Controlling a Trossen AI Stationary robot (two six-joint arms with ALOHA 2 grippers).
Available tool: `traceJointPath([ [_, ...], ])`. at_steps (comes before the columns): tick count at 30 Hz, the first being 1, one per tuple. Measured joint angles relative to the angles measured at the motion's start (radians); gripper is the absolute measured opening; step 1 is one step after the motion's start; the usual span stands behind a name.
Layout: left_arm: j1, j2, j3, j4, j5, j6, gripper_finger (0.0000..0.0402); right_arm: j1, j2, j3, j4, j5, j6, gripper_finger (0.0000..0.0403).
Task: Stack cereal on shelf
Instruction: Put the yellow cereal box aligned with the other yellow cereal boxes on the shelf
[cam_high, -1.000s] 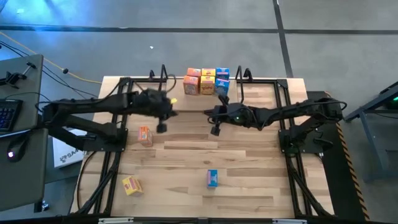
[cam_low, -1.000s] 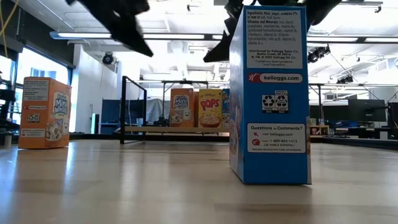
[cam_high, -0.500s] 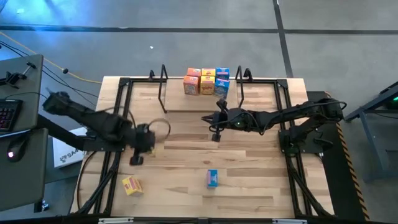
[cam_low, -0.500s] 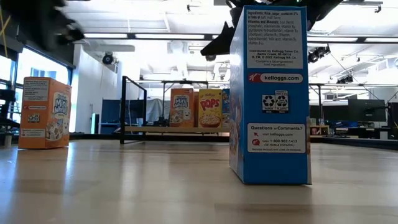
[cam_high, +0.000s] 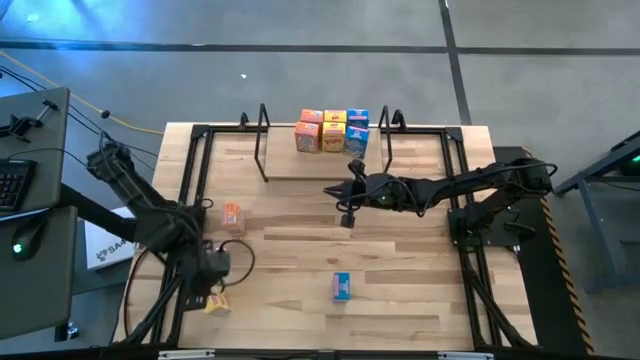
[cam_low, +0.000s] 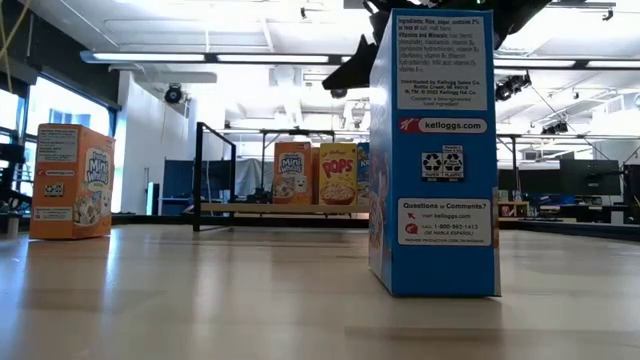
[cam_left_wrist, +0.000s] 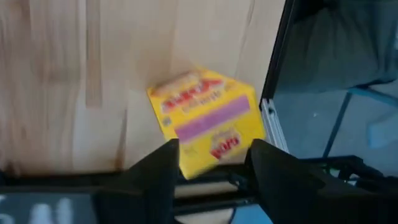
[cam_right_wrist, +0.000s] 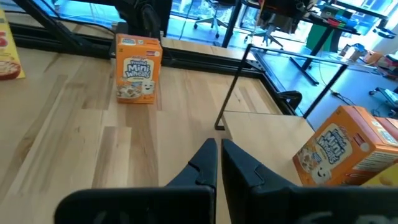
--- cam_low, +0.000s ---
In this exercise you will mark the black computer monitor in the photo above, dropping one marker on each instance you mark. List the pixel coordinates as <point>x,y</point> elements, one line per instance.
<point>632,182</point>
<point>590,177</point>
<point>527,182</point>

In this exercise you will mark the black metal shelf bracket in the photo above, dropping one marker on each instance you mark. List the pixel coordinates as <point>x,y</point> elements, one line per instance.
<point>198,175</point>

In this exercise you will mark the large window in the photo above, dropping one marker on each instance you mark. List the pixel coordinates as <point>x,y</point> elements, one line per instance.
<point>60,107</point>

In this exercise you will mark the small white post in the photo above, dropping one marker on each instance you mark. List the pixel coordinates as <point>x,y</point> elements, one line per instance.
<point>12,226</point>

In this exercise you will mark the small wooden cubby shelf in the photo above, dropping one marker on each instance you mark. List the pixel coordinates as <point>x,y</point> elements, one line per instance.
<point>514,208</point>

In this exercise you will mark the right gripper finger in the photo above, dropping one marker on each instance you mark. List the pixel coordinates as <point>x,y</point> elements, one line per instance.
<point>512,20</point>
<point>352,70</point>

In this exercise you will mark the dark blue partition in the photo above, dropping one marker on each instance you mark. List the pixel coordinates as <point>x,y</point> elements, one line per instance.
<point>175,185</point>

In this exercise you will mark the round black ceiling camera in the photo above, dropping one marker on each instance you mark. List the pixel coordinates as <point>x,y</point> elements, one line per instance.
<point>338,93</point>
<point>174,93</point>

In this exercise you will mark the yellow Corn Pops cereal box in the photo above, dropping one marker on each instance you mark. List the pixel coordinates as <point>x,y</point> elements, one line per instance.
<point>337,175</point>

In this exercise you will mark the blue Rice Krispies cereal box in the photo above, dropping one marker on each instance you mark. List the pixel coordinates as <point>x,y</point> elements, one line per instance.
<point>440,160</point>
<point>363,172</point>

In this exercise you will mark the black ceiling track spotlights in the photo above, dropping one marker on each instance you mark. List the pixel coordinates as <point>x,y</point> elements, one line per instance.
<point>512,85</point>
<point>555,127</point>

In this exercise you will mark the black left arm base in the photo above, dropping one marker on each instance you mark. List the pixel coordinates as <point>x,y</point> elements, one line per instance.
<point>11,155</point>

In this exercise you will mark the grey tarp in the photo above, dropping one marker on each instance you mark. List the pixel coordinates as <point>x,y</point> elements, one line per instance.
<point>252,177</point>

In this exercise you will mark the orange Mini Wheats cereal box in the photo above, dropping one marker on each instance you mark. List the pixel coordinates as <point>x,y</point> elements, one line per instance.
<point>70,185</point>
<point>292,172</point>

